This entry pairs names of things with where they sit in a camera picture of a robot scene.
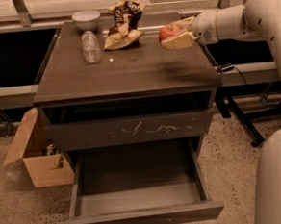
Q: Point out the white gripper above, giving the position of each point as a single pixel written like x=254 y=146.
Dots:
x=204 y=27

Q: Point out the red apple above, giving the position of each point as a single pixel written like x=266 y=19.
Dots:
x=168 y=31

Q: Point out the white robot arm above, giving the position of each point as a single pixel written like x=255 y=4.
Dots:
x=255 y=20

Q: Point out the dark grey drawer cabinet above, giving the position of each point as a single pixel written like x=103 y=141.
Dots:
x=140 y=80

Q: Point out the scratched upper drawer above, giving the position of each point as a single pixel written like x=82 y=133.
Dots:
x=133 y=129

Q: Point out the open bottom drawer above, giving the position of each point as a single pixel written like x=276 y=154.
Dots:
x=150 y=183

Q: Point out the crumpled brown snack bag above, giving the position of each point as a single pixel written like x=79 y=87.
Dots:
x=127 y=14

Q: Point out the black metal stand leg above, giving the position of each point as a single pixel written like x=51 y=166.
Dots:
x=225 y=105

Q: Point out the clear plastic bottle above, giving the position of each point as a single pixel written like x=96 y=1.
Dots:
x=90 y=47

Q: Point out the white ceramic bowl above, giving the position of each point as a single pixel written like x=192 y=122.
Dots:
x=86 y=20

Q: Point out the cans inside cardboard box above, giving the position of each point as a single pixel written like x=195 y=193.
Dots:
x=51 y=150

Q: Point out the open cardboard box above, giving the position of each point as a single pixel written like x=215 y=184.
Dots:
x=27 y=146

